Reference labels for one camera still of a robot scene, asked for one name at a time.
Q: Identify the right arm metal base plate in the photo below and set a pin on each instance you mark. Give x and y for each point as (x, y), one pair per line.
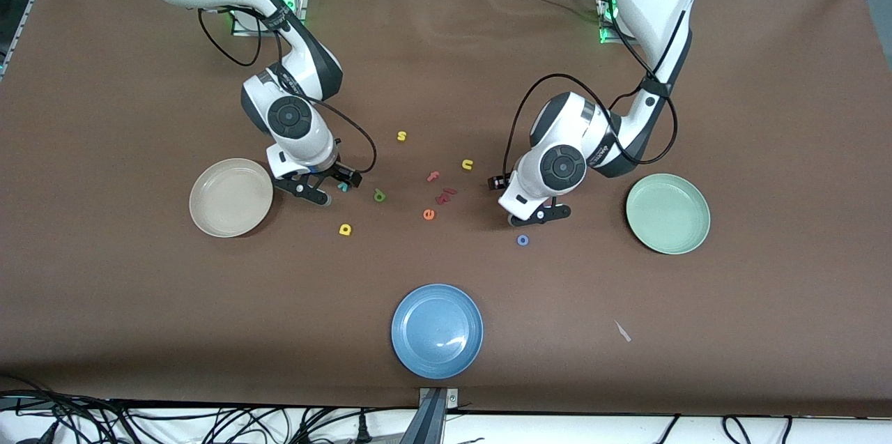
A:
(240, 29)

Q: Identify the blue plate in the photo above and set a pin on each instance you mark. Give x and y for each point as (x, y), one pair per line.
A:
(437, 331)

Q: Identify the black power plug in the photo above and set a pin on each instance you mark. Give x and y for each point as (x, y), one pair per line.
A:
(362, 432)

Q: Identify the dark red foam letter k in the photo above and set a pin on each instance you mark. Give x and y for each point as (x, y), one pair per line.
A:
(441, 198)

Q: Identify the pale green plate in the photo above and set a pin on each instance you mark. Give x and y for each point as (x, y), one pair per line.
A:
(667, 214)

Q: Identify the white paper scrap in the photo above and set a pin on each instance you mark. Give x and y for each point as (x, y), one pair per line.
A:
(623, 332)

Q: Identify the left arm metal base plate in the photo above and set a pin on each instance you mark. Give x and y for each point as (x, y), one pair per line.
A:
(605, 36)

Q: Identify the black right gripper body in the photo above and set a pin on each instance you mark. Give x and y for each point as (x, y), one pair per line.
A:
(339, 172)

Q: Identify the beige brown plate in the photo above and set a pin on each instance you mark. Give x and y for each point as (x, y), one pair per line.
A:
(230, 196)

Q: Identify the grey metal camera mount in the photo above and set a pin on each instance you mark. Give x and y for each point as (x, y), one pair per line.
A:
(431, 419)

